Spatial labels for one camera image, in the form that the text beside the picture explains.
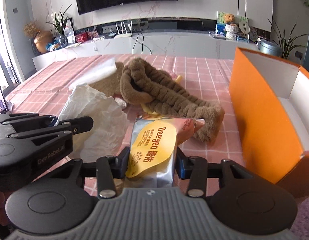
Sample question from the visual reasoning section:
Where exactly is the right potted green plant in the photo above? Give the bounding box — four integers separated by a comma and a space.
268, 20, 308, 60

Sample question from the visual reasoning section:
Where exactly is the potted green plant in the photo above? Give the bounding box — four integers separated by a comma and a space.
268, 20, 308, 60
46, 5, 71, 48

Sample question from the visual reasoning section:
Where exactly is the left potted green plant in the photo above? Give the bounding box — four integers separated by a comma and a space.
46, 5, 71, 48

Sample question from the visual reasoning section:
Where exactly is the grey metal trash bin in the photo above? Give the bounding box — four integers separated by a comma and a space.
258, 39, 282, 57

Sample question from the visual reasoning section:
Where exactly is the pink white knitted cloth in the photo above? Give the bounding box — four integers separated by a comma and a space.
114, 96, 128, 110

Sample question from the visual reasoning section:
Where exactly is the pink checkered tablecloth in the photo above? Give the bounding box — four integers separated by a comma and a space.
5, 54, 246, 197

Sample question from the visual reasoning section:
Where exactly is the white tissue paper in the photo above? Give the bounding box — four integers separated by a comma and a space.
57, 85, 129, 163

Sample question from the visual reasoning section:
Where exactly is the yellow cloth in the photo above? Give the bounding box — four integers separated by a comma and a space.
140, 74, 183, 117

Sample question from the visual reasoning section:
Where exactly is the black cable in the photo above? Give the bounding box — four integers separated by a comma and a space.
132, 19, 153, 55

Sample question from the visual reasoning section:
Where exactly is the brown plush scarf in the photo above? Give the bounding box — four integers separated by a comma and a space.
90, 57, 225, 144

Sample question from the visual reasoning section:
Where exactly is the brown teddy bear figure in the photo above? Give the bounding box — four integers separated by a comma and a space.
223, 14, 239, 41

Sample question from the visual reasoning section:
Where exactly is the red box on cabinet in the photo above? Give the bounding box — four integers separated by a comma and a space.
75, 32, 88, 42

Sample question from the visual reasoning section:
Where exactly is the copper round vase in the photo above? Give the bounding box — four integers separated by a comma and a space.
34, 30, 53, 54

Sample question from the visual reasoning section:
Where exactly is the round paper fan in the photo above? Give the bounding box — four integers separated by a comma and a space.
238, 21, 250, 39

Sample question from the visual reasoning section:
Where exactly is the white marble tv cabinet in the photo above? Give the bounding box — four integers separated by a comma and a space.
32, 32, 257, 71

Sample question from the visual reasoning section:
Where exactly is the silver yellow wipes packet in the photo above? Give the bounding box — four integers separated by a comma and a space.
124, 113, 205, 188

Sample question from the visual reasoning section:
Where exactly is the colourful picture board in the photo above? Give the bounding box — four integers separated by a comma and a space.
215, 11, 249, 38

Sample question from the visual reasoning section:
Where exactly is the white wifi router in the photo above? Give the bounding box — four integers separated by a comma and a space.
114, 21, 132, 38

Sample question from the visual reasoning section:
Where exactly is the orange cardboard box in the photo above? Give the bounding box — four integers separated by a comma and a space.
229, 48, 309, 198

